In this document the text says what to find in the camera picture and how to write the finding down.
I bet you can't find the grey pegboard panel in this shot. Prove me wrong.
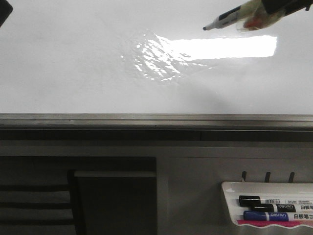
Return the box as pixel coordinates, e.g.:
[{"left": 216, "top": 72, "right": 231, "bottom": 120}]
[{"left": 0, "top": 141, "right": 313, "bottom": 235}]

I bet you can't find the black slatted chair back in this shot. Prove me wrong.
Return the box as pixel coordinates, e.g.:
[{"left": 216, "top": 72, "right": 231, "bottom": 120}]
[{"left": 0, "top": 169, "right": 87, "bottom": 235}]

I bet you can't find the black capped whiteboard marker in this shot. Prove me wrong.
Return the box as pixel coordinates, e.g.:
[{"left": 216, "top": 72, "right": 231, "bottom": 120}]
[{"left": 238, "top": 195, "right": 313, "bottom": 207}]

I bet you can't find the taped black whiteboard marker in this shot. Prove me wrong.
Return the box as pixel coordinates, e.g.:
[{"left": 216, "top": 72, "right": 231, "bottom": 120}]
[{"left": 202, "top": 0, "right": 285, "bottom": 31}]

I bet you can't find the white whiteboard with aluminium frame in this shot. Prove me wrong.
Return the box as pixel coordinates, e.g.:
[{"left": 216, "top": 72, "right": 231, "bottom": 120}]
[{"left": 0, "top": 0, "right": 313, "bottom": 141}]

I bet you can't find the white plastic marker tray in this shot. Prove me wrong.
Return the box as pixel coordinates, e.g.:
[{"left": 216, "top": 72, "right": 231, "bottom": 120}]
[{"left": 222, "top": 182, "right": 313, "bottom": 235}]

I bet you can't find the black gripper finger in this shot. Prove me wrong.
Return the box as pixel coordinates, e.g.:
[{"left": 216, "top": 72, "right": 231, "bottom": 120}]
[
  {"left": 0, "top": 0, "right": 13, "bottom": 26},
  {"left": 261, "top": 0, "right": 313, "bottom": 14}
]

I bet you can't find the pink whiteboard marker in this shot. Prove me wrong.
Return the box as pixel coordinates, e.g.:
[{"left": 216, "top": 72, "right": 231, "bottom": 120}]
[{"left": 237, "top": 220, "right": 313, "bottom": 228}]

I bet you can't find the blue capped whiteboard marker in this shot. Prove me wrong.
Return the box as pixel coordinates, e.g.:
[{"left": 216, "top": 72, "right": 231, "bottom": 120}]
[{"left": 243, "top": 211, "right": 313, "bottom": 221}]

